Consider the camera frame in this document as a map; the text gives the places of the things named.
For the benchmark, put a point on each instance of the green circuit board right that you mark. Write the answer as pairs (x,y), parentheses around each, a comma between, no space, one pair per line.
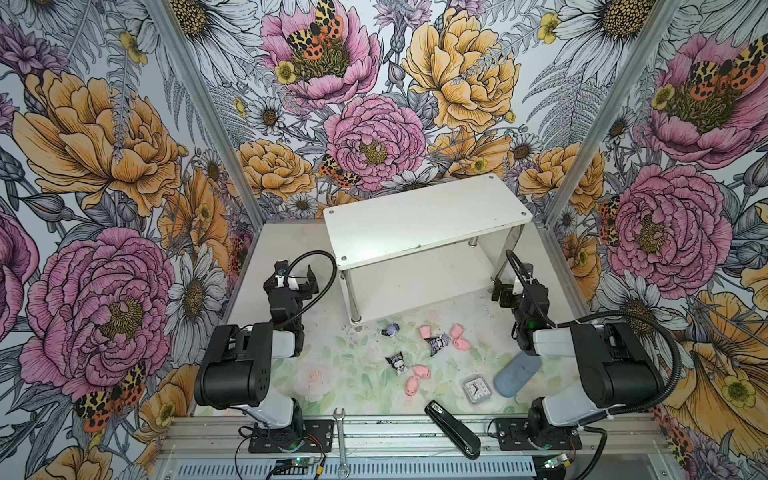
(558,461)

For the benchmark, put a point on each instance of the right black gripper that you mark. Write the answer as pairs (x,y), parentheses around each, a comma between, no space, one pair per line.
(520,294)

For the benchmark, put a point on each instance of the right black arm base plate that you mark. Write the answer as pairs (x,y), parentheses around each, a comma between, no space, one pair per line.
(514,434)

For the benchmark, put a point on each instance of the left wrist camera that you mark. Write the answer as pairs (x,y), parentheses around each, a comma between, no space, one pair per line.
(282,276)

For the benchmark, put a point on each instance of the pink toy upper right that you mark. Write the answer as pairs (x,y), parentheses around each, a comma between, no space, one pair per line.
(456,331)

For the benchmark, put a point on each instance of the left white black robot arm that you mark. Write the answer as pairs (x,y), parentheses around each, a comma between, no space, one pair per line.
(235,372)

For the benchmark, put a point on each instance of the aluminium front rail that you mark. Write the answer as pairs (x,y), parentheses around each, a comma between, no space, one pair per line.
(413,447)

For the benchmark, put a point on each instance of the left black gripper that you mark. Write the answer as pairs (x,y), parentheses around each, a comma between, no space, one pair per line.
(288,287)

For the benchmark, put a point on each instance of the black stapler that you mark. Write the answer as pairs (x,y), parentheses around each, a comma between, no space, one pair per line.
(464,439)

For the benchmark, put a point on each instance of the silver wrench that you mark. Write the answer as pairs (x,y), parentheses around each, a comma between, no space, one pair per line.
(344,468)

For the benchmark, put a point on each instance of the green circuit board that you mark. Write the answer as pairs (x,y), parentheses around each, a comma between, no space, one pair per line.
(558,461)
(303,463)

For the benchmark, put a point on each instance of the black white kuromi toy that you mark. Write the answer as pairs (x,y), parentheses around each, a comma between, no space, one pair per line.
(438,343)

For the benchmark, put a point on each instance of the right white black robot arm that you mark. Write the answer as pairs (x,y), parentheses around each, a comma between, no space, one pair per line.
(613,367)

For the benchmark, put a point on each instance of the green circuit board left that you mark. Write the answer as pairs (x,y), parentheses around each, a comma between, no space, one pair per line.
(303,463)

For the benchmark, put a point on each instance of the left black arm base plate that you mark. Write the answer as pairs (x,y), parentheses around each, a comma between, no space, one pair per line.
(313,436)

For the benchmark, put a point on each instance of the purple round toy figure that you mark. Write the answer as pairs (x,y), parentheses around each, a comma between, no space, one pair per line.
(390,330)

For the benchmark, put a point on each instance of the white two-tier shelf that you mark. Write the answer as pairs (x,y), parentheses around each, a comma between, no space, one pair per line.
(406,250)

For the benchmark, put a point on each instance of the pink toy right lower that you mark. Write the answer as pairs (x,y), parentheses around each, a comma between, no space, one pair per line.
(461,344)

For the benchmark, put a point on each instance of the pink toy centre lower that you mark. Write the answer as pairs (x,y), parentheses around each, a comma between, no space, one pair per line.
(411,387)

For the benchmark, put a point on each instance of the pink toy centre upper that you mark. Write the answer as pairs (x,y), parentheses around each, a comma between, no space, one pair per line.
(421,372)

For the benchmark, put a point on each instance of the small square white clock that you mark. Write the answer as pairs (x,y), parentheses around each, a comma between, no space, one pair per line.
(477,390)

